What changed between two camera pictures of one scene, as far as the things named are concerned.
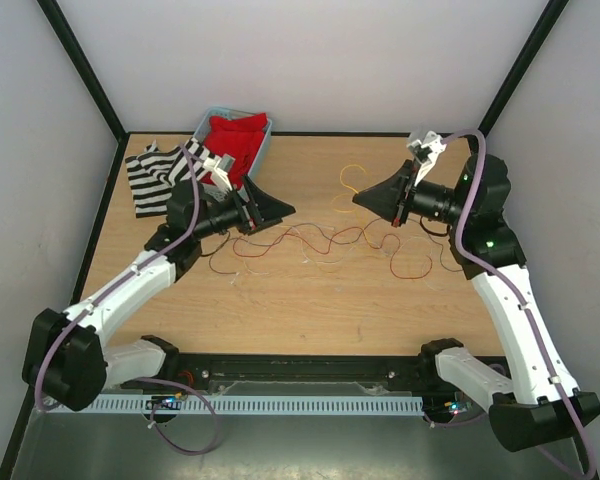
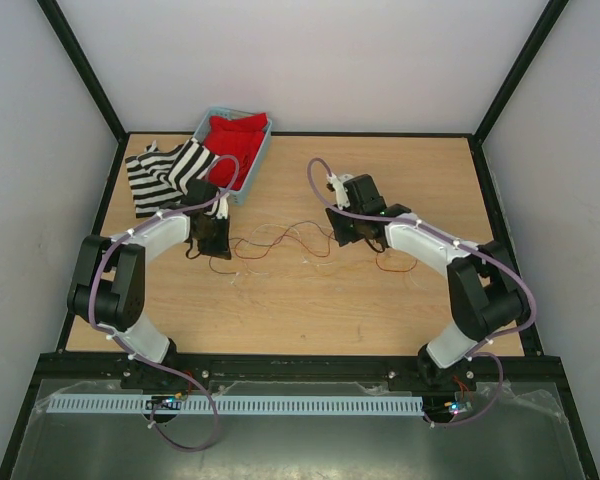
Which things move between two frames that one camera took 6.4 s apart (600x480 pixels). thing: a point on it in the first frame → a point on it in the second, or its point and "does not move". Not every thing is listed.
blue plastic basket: x=204 y=126 does not move
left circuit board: x=163 y=403 does not move
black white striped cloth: x=152 y=171 does not move
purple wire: x=459 y=271 does not move
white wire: x=351 y=253 → x=311 y=262
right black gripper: x=387 y=199 → x=343 y=235
